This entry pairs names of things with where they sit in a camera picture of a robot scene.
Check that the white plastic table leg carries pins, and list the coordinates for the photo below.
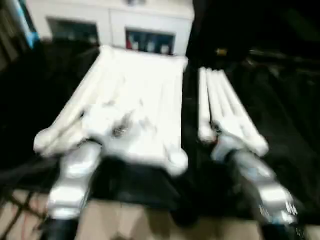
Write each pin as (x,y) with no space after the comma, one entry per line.
(203,100)
(247,125)
(230,105)
(217,95)

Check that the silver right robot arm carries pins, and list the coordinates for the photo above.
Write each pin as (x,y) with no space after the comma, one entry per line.
(265,185)

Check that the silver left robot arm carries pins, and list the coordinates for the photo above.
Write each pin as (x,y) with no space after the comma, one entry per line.
(72,170)

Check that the small yellow label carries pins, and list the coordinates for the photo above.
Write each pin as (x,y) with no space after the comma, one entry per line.
(221,51)

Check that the white glass-door cabinet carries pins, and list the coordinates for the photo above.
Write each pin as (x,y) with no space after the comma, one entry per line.
(110,25)

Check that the black mat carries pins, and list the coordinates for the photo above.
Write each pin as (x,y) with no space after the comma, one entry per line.
(287,112)

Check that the blue and white roll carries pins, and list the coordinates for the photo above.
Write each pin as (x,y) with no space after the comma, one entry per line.
(30,35)

